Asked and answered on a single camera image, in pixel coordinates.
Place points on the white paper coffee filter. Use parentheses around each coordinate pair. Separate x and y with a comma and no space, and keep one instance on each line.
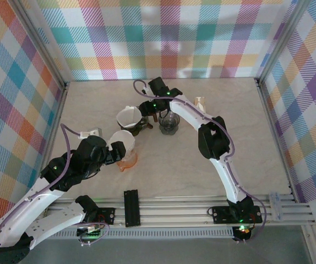
(129,116)
(122,141)

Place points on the orange coffee dripper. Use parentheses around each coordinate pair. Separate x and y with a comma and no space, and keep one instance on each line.
(129,165)

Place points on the dark green coffee dripper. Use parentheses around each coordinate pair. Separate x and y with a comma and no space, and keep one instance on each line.
(136,129)

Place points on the smoke grey coffee dripper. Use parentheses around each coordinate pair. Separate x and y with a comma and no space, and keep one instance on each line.
(169,125)

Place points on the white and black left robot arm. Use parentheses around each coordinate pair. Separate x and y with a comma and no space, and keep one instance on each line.
(37,198)

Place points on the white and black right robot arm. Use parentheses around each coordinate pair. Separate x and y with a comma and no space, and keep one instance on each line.
(213,140)

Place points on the beige paper filter stack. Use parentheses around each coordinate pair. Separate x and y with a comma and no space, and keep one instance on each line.
(200,103)

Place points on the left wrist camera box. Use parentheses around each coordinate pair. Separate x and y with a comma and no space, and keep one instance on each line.
(91,133)

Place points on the aluminium side rail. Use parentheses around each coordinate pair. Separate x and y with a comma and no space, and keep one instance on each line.
(269,115)
(57,115)

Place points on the black bracket bar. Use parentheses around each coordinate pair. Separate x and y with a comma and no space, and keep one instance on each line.
(131,208)

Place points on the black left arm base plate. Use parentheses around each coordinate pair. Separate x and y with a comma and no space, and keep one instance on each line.
(107,214)

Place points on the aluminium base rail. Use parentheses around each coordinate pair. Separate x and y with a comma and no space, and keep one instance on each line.
(174,209)

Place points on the aluminium frame post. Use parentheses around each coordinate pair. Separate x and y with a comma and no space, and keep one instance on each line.
(43,41)
(278,41)

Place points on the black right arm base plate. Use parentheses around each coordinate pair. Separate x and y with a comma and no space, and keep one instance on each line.
(221,214)

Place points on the clear plastic bracket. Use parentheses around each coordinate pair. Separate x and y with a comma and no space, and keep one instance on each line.
(275,206)

